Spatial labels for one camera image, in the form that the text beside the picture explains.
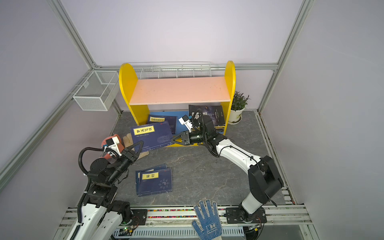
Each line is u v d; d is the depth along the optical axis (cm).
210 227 71
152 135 70
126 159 61
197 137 68
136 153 64
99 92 100
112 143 62
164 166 91
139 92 74
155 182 83
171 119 96
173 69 94
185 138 67
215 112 89
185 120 71
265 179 44
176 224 73
